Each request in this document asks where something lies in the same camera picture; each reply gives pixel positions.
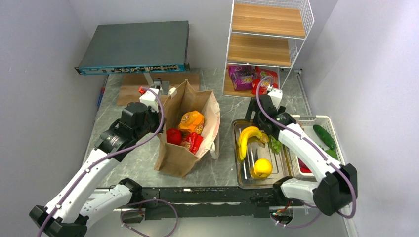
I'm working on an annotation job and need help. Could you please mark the orange snack bag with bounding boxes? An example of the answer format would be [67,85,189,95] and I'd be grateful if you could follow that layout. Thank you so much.
[177,111,205,134]

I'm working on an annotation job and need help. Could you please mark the red snack bag shelf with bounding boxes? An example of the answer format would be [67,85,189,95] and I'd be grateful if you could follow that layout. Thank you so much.
[252,67,280,96]
[181,132,203,154]

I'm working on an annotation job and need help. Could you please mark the red apple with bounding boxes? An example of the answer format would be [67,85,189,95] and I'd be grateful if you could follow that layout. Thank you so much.
[166,128,182,146]

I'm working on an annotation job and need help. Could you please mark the brown burlap grocery bag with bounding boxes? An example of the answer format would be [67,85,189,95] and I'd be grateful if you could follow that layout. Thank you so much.
[154,80,221,178]

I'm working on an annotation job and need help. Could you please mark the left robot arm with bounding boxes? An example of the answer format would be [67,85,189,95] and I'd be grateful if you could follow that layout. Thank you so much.
[30,99,164,237]

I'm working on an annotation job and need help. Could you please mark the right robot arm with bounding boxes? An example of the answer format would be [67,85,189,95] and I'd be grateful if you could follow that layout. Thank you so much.
[245,94,358,219]

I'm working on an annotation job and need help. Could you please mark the purple snack bag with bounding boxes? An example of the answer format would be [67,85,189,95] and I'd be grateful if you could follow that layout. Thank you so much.
[228,65,255,91]

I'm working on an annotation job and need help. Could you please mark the yellow banana bunch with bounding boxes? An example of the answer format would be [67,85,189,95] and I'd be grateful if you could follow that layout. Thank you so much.
[238,126,269,161]

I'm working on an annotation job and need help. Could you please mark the green grapes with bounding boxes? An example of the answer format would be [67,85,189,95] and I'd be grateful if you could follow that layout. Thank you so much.
[268,135,282,154]

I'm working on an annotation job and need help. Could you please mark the stainless steel tray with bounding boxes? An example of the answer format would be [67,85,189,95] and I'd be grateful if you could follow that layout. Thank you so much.
[231,119,297,190]

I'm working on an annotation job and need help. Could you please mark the white plastic basket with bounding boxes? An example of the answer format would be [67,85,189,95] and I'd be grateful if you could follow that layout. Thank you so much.
[286,115,346,179]

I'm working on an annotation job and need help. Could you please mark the yellow lemon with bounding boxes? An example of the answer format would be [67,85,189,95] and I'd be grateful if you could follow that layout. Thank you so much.
[251,158,273,179]

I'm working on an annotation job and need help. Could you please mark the red chili pepper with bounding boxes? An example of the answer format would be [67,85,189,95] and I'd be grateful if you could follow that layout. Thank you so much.
[299,166,312,173]

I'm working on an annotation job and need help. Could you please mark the green cucumber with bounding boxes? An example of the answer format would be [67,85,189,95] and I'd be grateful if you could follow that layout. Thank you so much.
[312,124,336,150]

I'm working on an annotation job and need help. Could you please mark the wooden base board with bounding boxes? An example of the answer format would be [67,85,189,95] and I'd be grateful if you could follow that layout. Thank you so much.
[117,72,201,107]

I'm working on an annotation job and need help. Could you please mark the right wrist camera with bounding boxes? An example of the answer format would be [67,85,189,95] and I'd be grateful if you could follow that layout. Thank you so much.
[267,85,283,109]

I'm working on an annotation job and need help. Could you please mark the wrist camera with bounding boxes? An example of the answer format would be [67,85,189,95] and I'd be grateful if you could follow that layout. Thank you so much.
[139,87,160,112]
[267,85,283,109]

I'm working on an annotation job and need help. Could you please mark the white wire shelf rack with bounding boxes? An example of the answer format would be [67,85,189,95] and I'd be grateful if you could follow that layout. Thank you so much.
[222,0,315,99]

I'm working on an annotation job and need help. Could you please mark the metal switch stand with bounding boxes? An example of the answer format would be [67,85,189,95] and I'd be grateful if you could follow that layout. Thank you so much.
[144,73,170,95]

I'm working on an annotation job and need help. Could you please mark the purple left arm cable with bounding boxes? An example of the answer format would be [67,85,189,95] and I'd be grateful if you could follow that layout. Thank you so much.
[36,86,179,237]

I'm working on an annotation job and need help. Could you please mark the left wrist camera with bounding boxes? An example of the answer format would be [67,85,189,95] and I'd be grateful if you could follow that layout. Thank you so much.
[139,87,160,112]

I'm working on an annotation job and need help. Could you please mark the grey network switch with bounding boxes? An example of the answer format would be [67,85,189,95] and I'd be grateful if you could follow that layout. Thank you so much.
[75,20,190,76]

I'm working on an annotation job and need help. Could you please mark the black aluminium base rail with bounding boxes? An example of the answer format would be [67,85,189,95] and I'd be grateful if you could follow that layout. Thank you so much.
[52,186,348,237]

